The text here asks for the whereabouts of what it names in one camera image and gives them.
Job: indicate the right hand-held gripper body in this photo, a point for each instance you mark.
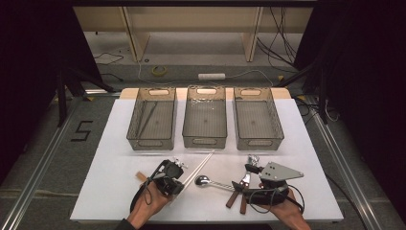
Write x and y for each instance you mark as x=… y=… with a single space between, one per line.
x=281 y=172

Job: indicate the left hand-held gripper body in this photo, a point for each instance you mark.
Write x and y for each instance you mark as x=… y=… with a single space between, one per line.
x=170 y=174

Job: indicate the steel spoon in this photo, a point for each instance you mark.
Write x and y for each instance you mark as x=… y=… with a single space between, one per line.
x=201 y=180

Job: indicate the white chopstick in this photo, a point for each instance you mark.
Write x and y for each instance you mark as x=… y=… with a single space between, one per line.
x=198 y=166
x=203 y=167

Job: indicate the smoky clear plastic bin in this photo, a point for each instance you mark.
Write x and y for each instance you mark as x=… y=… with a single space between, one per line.
x=159 y=123
x=199 y=124
x=260 y=124

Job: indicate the person's left hand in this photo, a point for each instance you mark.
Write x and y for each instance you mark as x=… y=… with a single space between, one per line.
x=148 y=206

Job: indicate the person's right hand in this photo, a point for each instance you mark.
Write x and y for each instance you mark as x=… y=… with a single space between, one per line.
x=292 y=215

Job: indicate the black metal stand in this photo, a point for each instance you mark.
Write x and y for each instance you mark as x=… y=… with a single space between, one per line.
x=61 y=102
x=323 y=105

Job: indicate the white power strip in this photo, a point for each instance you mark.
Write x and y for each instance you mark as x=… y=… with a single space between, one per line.
x=211 y=76

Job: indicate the yellow tape roll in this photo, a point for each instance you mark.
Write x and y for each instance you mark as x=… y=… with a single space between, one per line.
x=153 y=71

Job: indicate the dark curtain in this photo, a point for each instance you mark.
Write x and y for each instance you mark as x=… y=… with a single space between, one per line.
x=367 y=80
x=32 y=64

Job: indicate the beige wooden shelf unit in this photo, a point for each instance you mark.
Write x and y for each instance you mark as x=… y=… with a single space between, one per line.
x=191 y=19

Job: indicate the aluminium floor rail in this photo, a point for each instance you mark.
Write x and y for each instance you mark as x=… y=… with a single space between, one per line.
x=35 y=179
x=348 y=179

